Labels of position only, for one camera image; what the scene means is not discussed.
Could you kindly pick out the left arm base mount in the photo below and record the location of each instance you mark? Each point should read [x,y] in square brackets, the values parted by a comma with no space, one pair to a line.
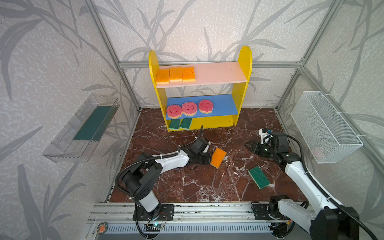
[163,212]

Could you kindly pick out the yellow shelf with coloured boards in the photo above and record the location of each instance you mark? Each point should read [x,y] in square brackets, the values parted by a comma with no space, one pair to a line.
[227,108]

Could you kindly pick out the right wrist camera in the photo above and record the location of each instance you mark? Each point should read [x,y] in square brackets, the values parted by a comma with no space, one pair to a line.
[266,135]

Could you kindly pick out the green pad in clear bin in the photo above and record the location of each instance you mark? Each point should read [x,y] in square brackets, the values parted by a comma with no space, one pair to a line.
[95,126]

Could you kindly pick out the green sponge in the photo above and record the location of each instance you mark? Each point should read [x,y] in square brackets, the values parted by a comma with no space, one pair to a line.
[185,124]
[259,177]
[175,124]

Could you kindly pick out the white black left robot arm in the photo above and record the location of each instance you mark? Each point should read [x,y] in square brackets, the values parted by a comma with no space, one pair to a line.
[139,178]

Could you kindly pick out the white wire mesh basket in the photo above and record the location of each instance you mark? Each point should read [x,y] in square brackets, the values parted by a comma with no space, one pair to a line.
[326,132]

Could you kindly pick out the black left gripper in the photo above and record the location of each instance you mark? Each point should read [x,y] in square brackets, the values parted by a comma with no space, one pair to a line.
[205,155]

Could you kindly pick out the clear plastic wall bin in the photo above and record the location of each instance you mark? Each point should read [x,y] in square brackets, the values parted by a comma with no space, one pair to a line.
[64,149]

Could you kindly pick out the aluminium front rail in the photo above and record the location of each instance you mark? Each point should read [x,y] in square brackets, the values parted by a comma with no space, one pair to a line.
[189,212]

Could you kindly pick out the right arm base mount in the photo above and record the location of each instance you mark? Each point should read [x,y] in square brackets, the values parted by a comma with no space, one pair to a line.
[267,211]

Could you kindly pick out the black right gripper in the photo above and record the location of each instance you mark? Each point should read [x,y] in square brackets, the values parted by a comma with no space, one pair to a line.
[259,147]

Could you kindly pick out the pink smiley sponge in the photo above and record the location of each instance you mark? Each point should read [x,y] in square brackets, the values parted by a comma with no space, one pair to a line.
[206,106]
[189,108]
[174,111]

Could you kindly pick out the orange sponge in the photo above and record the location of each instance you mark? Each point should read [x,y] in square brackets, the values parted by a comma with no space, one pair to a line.
[163,77]
[217,157]
[188,74]
[176,75]

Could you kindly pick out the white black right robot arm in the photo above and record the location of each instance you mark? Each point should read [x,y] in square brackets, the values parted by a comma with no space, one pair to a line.
[329,219]

